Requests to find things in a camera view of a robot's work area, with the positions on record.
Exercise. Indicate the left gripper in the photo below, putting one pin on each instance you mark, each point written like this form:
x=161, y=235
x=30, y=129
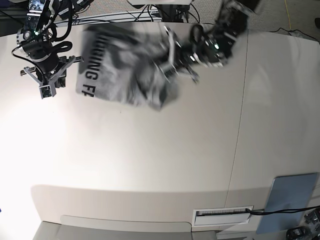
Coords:
x=181, y=57

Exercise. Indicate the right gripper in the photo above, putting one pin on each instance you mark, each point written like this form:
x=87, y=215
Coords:
x=50, y=70

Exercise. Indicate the grey T-shirt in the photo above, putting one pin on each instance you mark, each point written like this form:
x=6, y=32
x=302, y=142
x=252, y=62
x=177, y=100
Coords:
x=120, y=64

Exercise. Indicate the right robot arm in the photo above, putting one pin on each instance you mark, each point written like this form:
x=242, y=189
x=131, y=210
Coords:
x=40, y=44

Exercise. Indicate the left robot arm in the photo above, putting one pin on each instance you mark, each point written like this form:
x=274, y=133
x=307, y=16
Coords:
x=212, y=47

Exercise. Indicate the black central stand base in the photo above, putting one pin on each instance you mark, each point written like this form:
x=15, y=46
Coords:
x=173, y=13

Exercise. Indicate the blue-grey flat panel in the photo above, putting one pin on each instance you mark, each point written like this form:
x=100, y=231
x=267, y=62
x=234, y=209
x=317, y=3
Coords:
x=287, y=192

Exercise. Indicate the black box bottom right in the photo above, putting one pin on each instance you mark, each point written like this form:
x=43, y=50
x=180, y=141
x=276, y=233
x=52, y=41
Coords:
x=298, y=233

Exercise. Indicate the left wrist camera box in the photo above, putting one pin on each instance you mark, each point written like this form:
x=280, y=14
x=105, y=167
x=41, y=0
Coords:
x=168, y=70

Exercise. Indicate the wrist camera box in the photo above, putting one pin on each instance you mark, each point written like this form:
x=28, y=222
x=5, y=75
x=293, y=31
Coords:
x=168, y=70
x=47, y=91

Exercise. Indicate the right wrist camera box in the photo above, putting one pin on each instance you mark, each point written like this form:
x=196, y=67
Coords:
x=47, y=91

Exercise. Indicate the white cable grommet tray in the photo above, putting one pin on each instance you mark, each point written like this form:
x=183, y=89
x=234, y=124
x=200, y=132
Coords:
x=211, y=217

